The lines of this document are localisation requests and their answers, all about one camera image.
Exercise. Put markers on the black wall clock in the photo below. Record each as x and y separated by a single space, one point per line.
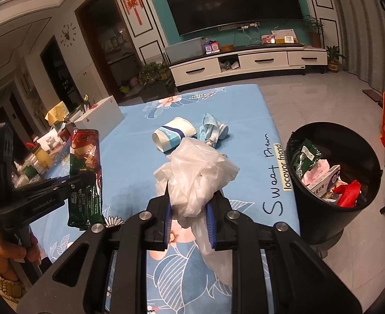
69 35

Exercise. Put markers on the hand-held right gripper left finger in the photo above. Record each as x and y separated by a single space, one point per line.
167 225

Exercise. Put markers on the white cardboard box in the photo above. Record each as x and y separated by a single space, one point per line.
104 117

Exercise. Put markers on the dark green snack packet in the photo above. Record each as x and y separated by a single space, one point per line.
305 157

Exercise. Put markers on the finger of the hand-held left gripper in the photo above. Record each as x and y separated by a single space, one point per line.
48 184

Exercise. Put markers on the yellow cloth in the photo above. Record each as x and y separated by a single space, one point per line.
55 113

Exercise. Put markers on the white television cabinet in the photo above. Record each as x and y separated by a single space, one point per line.
261 60

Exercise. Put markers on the white plastic bag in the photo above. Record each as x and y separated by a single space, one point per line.
195 166

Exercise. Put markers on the black trash bin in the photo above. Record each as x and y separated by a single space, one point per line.
323 219

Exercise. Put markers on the tall potted plant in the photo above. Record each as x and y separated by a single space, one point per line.
316 39

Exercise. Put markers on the white blue paper cup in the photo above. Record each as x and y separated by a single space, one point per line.
176 130

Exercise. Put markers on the blue floral blanket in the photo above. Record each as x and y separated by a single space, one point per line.
133 157

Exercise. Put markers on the person's left hand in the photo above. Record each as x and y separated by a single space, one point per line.
7 247

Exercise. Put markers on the dark brown flat board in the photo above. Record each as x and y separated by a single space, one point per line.
372 96

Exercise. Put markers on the pink packet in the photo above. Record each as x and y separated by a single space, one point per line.
316 168

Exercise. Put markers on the black television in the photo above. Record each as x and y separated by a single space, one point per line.
231 3

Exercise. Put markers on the white printed carton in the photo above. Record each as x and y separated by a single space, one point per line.
326 180

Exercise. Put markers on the red green wafer packet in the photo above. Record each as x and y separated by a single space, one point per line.
84 157

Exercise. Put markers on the small photo frame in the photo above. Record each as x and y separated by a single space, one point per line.
267 39

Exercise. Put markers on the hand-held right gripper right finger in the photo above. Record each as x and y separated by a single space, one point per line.
212 232

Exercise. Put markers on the yellow white flat box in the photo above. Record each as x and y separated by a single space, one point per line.
284 36

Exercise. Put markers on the small potted plant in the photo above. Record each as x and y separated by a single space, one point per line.
333 64

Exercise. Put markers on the bushy potted plant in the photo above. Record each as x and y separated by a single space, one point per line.
151 72

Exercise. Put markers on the grey storage bin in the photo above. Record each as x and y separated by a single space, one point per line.
184 50

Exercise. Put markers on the yellow jar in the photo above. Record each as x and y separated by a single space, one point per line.
42 155

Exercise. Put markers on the blue face mask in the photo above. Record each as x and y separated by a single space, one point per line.
208 127

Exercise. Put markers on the grey curtain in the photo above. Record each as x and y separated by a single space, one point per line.
362 23

